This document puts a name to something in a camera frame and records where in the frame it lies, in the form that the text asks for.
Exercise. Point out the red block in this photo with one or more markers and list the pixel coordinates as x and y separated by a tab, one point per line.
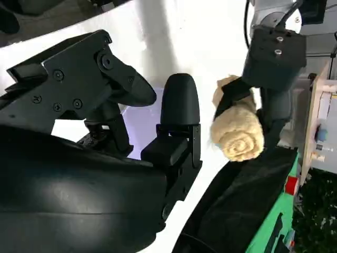
292	185

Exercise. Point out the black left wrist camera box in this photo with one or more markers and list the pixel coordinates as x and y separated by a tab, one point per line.
279	47

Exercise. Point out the lilac plate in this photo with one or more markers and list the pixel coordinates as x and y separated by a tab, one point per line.
142	126

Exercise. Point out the black rounded object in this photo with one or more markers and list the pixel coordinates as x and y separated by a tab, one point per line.
8	15

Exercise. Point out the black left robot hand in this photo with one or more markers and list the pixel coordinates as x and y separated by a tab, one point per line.
273	79

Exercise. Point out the beige towel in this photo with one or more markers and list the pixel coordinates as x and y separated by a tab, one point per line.
237	137

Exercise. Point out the pale wooden board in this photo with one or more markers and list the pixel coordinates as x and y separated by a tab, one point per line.
313	110

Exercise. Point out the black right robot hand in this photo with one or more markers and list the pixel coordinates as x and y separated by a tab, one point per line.
79	184

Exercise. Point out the black cloth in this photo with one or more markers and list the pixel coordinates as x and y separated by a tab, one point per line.
237	205

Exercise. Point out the blue knob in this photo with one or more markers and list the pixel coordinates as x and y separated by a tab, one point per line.
322	133

